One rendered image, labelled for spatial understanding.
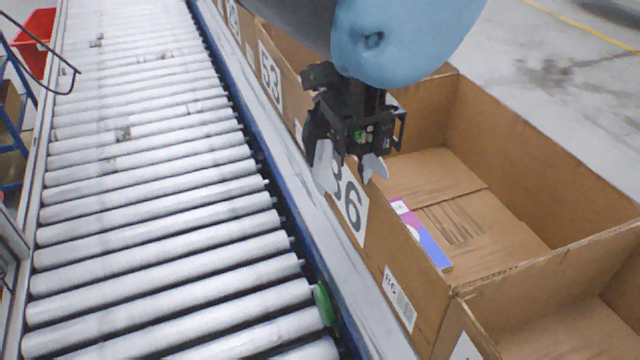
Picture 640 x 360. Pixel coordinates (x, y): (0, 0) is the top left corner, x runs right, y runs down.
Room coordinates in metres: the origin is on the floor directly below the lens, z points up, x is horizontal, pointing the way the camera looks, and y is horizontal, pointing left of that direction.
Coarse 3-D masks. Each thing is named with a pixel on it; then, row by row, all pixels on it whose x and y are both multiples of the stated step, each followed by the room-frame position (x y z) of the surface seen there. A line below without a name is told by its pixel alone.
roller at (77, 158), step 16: (192, 128) 0.97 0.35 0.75; (208, 128) 0.97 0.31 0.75; (224, 128) 0.98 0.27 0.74; (112, 144) 0.89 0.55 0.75; (128, 144) 0.89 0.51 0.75; (144, 144) 0.90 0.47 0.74; (160, 144) 0.91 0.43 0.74; (48, 160) 0.83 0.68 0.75; (64, 160) 0.83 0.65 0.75; (80, 160) 0.84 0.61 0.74; (96, 160) 0.85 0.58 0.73
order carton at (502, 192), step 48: (432, 96) 0.69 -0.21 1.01; (480, 96) 0.65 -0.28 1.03; (432, 144) 0.70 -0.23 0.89; (480, 144) 0.62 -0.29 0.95; (528, 144) 0.54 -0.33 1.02; (384, 192) 0.56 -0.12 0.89; (432, 192) 0.56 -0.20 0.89; (480, 192) 0.57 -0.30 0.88; (528, 192) 0.50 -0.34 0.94; (576, 192) 0.44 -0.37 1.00; (384, 240) 0.37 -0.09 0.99; (480, 240) 0.45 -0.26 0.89; (528, 240) 0.45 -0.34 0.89; (576, 240) 0.41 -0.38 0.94; (432, 288) 0.27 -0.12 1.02; (432, 336) 0.25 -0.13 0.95
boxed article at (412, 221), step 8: (392, 200) 0.53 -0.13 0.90; (400, 200) 0.53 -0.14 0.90; (400, 208) 0.51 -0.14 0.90; (408, 208) 0.51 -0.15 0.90; (408, 216) 0.49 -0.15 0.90; (416, 216) 0.49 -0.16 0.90; (408, 224) 0.47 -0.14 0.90; (416, 224) 0.47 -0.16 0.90; (416, 232) 0.45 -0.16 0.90; (424, 232) 0.45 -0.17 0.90; (424, 240) 0.44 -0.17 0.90; (432, 240) 0.44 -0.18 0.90; (424, 248) 0.42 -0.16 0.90; (432, 248) 0.42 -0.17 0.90; (432, 256) 0.41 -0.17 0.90; (440, 256) 0.41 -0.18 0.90; (440, 264) 0.39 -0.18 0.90; (448, 264) 0.39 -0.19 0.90
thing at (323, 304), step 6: (318, 288) 0.39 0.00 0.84; (324, 288) 0.39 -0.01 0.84; (318, 294) 0.38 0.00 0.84; (324, 294) 0.38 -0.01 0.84; (318, 300) 0.38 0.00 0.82; (324, 300) 0.37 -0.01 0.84; (318, 306) 0.38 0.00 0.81; (324, 306) 0.36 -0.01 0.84; (330, 306) 0.36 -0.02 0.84; (324, 312) 0.36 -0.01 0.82; (330, 312) 0.35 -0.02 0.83; (324, 318) 0.36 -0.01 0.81; (330, 318) 0.35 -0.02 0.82; (330, 324) 0.35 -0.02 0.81
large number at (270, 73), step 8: (264, 48) 0.89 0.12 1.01; (264, 56) 0.90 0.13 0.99; (264, 64) 0.91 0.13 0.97; (272, 64) 0.84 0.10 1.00; (264, 72) 0.91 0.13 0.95; (272, 72) 0.84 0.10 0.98; (264, 80) 0.92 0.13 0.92; (272, 80) 0.85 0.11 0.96; (272, 88) 0.85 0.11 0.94; (280, 88) 0.79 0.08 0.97; (272, 96) 0.86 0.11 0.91; (280, 96) 0.80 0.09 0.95; (280, 104) 0.80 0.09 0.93; (280, 112) 0.80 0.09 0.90
